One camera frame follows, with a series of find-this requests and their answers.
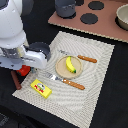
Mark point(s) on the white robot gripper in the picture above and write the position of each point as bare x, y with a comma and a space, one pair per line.
15, 58

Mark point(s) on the red toy tomato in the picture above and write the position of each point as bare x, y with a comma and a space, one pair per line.
24, 70

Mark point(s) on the reddish brown toy sausage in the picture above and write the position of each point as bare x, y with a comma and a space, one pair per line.
15, 79

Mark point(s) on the grey toy frying pan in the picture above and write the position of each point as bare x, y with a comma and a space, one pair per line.
40, 48

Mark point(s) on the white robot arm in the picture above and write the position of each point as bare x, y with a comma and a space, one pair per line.
12, 34

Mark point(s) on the yellow toy butter box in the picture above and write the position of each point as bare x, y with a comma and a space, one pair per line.
41, 88

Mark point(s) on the round wooden plate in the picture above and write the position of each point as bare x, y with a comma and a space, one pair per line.
61, 68

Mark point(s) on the yellow toy banana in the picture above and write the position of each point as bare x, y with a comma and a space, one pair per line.
69, 65

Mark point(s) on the beige woven placemat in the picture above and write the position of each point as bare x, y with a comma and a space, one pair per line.
66, 102

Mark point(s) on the dark grey toy pot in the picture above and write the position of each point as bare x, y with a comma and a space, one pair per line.
65, 8

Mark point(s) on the black burner disc front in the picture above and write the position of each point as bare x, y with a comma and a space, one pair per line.
89, 18

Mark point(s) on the black burner disc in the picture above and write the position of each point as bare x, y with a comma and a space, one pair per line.
96, 5
89, 18

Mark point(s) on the black burner disc rear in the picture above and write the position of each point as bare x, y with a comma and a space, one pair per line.
96, 5

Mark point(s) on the pink toy stove board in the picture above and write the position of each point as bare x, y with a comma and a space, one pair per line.
104, 27

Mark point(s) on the black tablecloth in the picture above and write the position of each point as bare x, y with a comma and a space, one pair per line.
112, 107

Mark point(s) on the beige bowl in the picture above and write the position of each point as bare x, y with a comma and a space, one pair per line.
122, 16

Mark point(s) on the wooden handled toy fork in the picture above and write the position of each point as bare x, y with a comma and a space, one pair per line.
73, 84

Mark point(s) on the wooden handled toy knife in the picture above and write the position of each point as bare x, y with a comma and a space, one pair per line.
79, 56

